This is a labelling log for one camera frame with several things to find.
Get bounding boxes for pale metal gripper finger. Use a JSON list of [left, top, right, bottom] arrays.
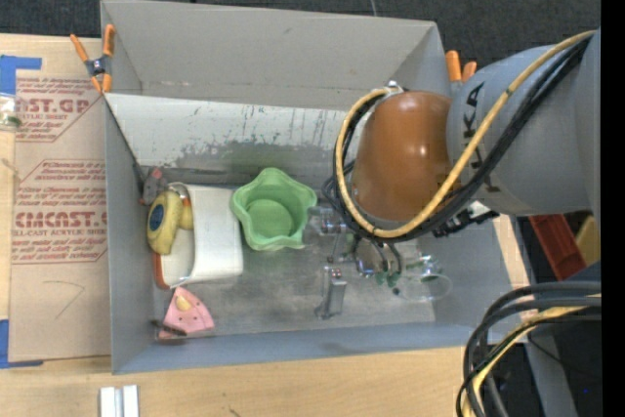
[[314, 265, 350, 321], [303, 205, 349, 247]]

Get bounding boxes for green star-shaped bowl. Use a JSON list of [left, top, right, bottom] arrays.
[[229, 167, 319, 253]]

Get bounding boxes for clear glass cup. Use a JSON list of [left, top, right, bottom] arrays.
[[401, 255, 454, 305]]

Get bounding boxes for white box with orange rim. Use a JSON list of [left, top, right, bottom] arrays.
[[153, 183, 246, 291]]

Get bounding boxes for pink wedge toy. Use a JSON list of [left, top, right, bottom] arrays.
[[162, 285, 217, 334]]

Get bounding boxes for yellow round toy blue centre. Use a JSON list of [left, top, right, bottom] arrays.
[[146, 189, 196, 256]]

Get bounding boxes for grey metal bin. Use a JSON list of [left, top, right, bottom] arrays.
[[100, 0, 531, 376]]

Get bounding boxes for brown cardboard board red print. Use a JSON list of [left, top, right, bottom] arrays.
[[0, 32, 113, 365]]

